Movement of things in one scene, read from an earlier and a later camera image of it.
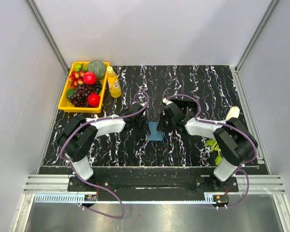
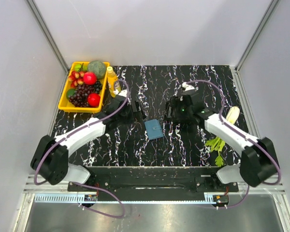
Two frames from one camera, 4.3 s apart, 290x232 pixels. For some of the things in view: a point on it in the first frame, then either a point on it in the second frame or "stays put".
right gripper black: (161, 127) -> (175, 102)
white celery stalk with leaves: (233, 113) stays put
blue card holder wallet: (154, 135) stays put
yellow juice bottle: (113, 83) stays put
